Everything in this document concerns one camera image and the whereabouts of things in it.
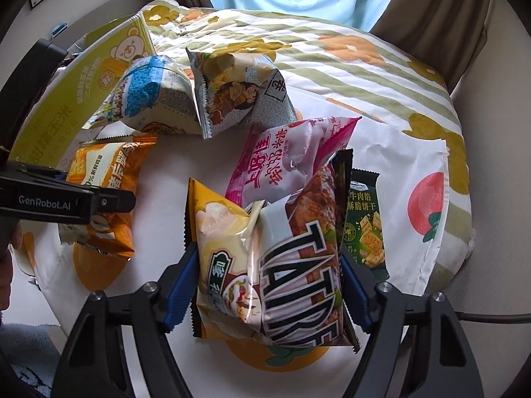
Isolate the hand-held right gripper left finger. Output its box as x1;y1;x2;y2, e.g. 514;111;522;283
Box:
58;240;200;398

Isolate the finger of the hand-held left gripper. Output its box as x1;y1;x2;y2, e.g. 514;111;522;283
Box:
89;188;137;216
0;38;69;162

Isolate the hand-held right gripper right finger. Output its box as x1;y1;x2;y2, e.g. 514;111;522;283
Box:
339;244;484;398

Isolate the orange snack packet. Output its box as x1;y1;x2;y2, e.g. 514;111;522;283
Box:
58;133;158;260

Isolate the yellow-green cardboard box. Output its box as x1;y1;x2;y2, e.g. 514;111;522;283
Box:
10;12;155;170

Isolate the brown snack packet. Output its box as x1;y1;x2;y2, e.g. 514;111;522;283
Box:
245;149;361;353

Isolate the person's left hand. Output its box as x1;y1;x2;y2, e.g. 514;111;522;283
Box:
0;216;23;311

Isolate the white fruit-print tablecloth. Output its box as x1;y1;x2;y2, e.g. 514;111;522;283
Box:
21;112;471;374

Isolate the dark green cracker packet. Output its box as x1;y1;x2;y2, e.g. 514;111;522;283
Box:
340;168;391;280

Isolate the blue and white snack packet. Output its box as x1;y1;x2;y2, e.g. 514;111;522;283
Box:
85;55;204;135

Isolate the pink snack packet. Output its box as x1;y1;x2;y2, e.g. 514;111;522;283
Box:
226;117;359;208

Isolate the blue rug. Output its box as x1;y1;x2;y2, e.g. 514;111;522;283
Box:
0;322;63;398

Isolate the grey snack packet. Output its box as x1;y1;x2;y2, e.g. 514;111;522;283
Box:
185;46;296;139

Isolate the striped floral blanket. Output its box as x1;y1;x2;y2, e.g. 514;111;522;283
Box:
141;0;474;258

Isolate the black cable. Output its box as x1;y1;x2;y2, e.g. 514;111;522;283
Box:
458;313;531;324

